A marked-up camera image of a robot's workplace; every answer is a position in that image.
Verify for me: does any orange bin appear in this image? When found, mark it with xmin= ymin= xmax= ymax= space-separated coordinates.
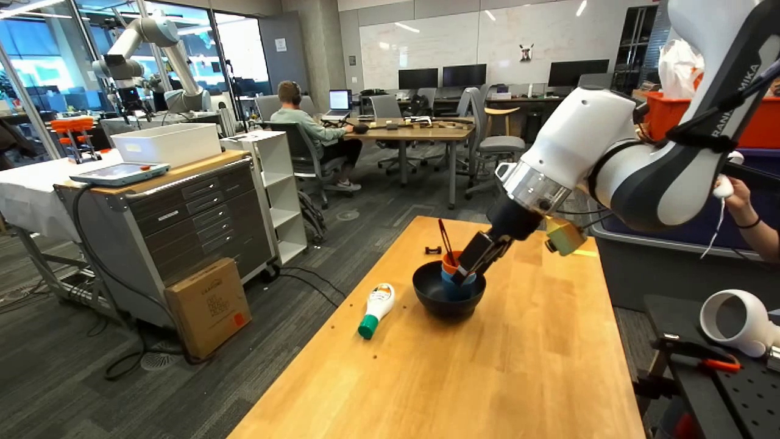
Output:
xmin=644 ymin=92 xmax=780 ymax=151

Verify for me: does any open laptop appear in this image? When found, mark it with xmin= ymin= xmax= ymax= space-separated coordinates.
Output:
xmin=325 ymin=88 xmax=352 ymax=118

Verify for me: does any grey tablet device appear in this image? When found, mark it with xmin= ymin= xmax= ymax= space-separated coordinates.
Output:
xmin=67 ymin=158 xmax=173 ymax=191

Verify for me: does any orange handled tool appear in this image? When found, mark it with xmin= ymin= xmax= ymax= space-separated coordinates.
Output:
xmin=647 ymin=335 xmax=743 ymax=376

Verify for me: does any black bowl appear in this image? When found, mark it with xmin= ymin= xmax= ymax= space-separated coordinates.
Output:
xmin=408 ymin=262 xmax=486 ymax=321

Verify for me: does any orange machine part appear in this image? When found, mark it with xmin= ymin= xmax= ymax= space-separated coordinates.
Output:
xmin=46 ymin=115 xmax=100 ymax=153

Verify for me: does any white shelf unit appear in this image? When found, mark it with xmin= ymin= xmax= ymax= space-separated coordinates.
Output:
xmin=233 ymin=130 xmax=311 ymax=268

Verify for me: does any white orange plastic bag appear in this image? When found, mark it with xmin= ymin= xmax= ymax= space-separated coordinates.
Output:
xmin=656 ymin=37 xmax=707 ymax=102

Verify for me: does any black monitor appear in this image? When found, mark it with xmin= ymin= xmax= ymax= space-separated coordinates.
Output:
xmin=545 ymin=58 xmax=611 ymax=90
xmin=397 ymin=65 xmax=441 ymax=92
xmin=438 ymin=63 xmax=486 ymax=90

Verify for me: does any black office chair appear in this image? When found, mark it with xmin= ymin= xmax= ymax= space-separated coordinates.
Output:
xmin=266 ymin=120 xmax=332 ymax=210

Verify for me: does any orange cup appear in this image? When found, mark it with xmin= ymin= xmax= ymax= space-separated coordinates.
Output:
xmin=438 ymin=246 xmax=467 ymax=277

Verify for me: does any cardboard box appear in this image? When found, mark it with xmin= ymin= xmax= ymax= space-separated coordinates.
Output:
xmin=163 ymin=256 xmax=254 ymax=366

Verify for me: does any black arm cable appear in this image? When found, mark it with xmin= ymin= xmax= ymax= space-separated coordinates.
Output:
xmin=581 ymin=0 xmax=780 ymax=204

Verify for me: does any grey drawer cabinet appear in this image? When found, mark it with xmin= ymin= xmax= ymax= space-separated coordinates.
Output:
xmin=52 ymin=148 xmax=277 ymax=332

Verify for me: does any operator hand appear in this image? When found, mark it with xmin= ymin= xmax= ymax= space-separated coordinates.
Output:
xmin=720 ymin=173 xmax=763 ymax=230

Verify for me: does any white mug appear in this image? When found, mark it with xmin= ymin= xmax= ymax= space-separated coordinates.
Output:
xmin=696 ymin=288 xmax=774 ymax=360

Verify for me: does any white plastic bin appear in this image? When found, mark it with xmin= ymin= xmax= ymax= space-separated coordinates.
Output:
xmin=110 ymin=121 xmax=223 ymax=171

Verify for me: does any wooden office table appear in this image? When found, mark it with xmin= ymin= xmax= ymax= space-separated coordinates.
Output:
xmin=323 ymin=115 xmax=474 ymax=212

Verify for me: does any grey tote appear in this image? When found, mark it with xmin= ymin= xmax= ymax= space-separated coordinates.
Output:
xmin=590 ymin=224 xmax=780 ymax=314

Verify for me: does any black perforated workbench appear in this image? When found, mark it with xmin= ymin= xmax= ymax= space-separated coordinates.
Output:
xmin=644 ymin=292 xmax=780 ymax=439

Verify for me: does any large wall whiteboard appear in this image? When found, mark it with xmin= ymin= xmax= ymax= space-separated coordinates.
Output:
xmin=357 ymin=2 xmax=628 ymax=92

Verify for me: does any yellow wrist camera block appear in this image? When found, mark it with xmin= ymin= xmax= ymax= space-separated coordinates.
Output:
xmin=544 ymin=217 xmax=590 ymax=259

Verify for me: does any black floor cable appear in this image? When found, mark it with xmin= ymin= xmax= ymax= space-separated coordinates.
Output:
xmin=71 ymin=182 xmax=189 ymax=385

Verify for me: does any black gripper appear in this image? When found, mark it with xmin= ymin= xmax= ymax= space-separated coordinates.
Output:
xmin=452 ymin=195 xmax=545 ymax=288

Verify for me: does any seated person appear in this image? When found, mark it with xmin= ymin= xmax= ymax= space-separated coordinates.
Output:
xmin=267 ymin=77 xmax=366 ymax=195

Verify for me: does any grey office chair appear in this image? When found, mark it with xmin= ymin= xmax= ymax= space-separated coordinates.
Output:
xmin=463 ymin=86 xmax=529 ymax=208

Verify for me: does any operator forearm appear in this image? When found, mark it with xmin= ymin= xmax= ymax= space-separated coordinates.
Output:
xmin=737 ymin=217 xmax=780 ymax=265

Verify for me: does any white bottle green cap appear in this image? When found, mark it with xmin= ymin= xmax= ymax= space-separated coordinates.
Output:
xmin=355 ymin=280 xmax=397 ymax=342

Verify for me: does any white VR controller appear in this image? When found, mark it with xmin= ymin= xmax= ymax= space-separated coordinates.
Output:
xmin=709 ymin=148 xmax=745 ymax=202

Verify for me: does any white covered table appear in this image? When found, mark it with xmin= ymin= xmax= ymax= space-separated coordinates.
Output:
xmin=0 ymin=148 xmax=123 ymax=319

